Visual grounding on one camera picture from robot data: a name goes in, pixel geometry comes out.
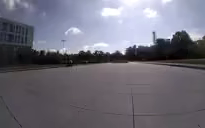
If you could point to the row of dark trees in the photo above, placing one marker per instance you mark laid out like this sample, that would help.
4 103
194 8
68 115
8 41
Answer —
176 48

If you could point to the grey glass-fronted building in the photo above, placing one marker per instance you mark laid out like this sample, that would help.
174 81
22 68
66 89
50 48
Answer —
6 36

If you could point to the pale concrete slab plaza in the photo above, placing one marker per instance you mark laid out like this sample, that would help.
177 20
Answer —
100 86

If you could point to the dark ground strip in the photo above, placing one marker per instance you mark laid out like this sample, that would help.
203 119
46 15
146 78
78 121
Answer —
16 68

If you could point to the tall lamp pole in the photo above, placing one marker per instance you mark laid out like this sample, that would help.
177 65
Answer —
63 46

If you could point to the dark kerb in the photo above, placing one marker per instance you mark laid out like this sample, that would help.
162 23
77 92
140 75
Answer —
190 66

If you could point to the grass strip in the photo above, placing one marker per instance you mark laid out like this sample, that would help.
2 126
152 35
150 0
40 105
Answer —
196 61

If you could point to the tall slim tower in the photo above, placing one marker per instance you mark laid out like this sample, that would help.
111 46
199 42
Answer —
154 36

